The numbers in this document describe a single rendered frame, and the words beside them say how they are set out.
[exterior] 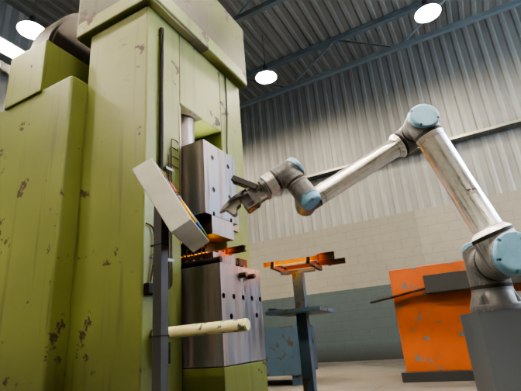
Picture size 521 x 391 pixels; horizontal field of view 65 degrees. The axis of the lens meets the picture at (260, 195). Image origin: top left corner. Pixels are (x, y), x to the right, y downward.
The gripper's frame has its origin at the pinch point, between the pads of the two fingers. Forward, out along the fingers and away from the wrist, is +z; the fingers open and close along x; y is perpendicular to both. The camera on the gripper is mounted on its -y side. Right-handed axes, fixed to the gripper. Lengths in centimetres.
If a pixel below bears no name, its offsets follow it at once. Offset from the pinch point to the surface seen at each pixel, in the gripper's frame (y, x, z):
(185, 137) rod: -65, 49, -8
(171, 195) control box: -4.9, -27.0, 12.2
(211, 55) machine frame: -112, 58, -53
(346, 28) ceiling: -419, 619, -498
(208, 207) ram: -16.3, 32.7, 3.4
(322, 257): 31, 69, -34
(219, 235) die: -3.6, 41.1, 6.2
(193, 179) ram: -33.6, 33.7, 1.7
